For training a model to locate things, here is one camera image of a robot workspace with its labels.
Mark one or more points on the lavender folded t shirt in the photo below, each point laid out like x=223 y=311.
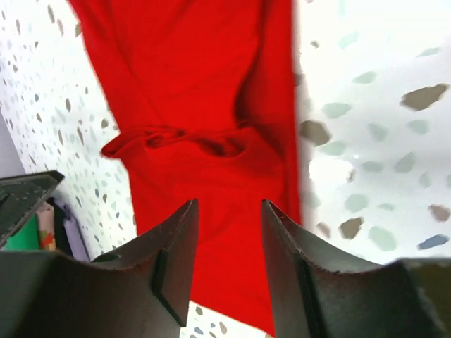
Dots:
x=73 y=233

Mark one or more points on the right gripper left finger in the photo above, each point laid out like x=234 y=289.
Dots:
x=140 y=289

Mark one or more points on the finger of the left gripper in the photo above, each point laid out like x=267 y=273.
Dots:
x=21 y=196

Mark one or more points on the green folded t shirt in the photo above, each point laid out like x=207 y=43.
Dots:
x=26 y=238

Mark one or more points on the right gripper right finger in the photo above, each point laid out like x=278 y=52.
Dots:
x=318 y=290

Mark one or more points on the pink folded t shirt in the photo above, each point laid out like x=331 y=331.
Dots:
x=45 y=226

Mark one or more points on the red t shirt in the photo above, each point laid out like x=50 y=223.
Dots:
x=203 y=96

